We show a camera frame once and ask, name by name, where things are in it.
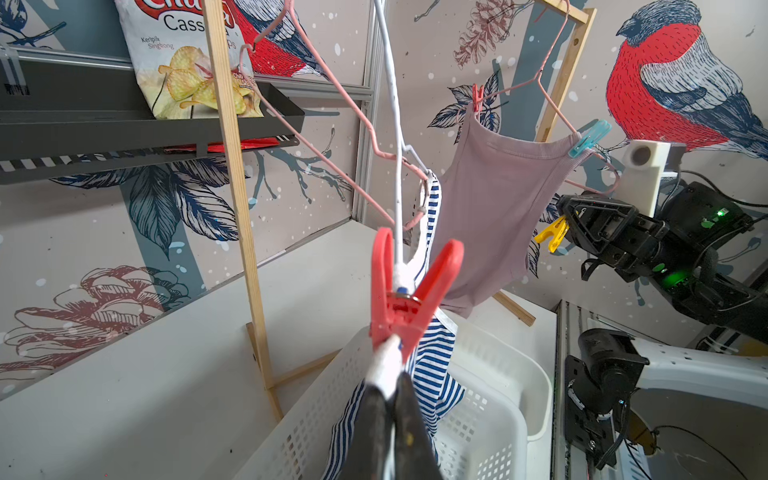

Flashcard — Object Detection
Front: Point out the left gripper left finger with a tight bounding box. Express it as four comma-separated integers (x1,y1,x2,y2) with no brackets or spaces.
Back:
338,386,395,480

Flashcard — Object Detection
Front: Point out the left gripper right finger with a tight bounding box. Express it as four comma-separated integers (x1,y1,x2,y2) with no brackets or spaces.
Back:
394,372,442,480

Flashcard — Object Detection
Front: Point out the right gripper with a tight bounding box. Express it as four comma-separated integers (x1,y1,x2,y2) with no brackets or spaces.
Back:
557,195,669,282

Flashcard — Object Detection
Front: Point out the yellow clothespin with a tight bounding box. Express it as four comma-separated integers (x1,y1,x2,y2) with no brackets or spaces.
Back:
534,216,569,253

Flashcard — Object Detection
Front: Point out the striped tank top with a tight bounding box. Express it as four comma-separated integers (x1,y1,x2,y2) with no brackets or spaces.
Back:
322,173,465,479

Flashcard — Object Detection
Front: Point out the red clothespin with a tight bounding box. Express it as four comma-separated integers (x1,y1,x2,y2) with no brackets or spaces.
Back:
370,228,464,361
471,84,484,117

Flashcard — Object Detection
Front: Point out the white hanger with striped top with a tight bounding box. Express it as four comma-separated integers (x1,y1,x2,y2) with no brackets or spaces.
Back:
364,0,430,402

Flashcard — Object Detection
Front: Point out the pink hanger with blue top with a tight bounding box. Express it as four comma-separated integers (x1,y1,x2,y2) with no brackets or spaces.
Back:
235,1,429,219

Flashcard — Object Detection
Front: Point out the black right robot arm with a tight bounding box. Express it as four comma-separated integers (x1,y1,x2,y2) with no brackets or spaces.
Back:
556,182,767,470

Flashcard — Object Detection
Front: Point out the pink tank top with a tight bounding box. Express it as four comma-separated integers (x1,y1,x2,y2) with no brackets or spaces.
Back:
431,114,589,318

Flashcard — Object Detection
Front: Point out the teal clothespin on pink top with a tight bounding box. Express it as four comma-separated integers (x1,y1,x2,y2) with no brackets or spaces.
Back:
569,120,612,158

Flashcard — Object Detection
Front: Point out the white perforated plastic basket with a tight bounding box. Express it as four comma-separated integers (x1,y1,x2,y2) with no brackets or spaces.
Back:
236,321,553,479

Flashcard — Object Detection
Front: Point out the white plastic tray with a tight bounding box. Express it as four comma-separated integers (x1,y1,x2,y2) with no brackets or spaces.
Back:
468,291,557,479

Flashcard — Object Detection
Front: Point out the red clothespin on pink top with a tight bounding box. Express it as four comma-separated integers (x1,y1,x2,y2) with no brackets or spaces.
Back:
471,84,484,117

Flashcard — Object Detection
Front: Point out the wooden clothes rack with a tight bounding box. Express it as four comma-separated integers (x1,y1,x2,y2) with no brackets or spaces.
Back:
201,0,599,421

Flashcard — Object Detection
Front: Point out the cassava chips bag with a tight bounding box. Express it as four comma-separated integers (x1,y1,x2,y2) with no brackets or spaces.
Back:
115,0,263,120

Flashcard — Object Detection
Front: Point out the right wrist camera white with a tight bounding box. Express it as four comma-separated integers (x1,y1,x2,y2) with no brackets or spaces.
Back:
612,140,687,217

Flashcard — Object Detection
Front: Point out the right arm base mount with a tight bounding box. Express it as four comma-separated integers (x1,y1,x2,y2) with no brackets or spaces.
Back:
563,328,650,470

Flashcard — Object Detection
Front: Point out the black wall basket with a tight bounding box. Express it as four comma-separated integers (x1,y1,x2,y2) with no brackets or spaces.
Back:
0,57,306,186

